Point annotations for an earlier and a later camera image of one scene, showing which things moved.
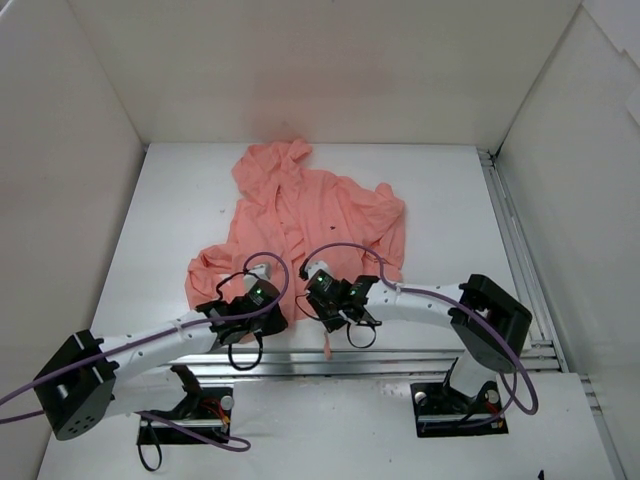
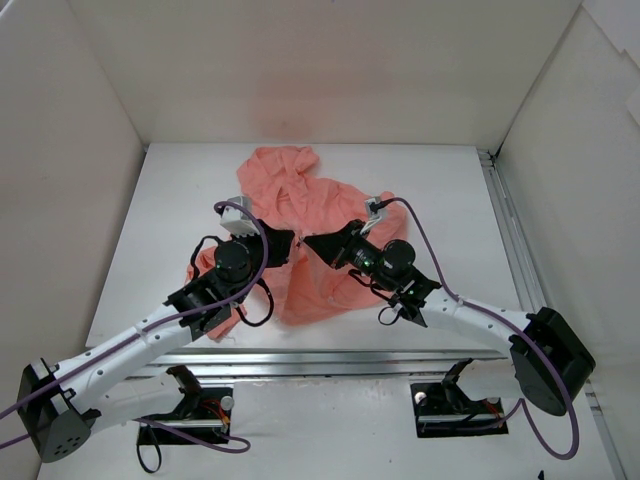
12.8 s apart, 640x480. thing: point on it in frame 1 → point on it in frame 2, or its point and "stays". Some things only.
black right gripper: (318, 310) → (342, 248)
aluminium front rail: (328, 363) stays
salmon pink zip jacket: (288, 216) stays
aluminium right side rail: (531, 291) stays
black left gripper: (275, 320) → (270, 240)
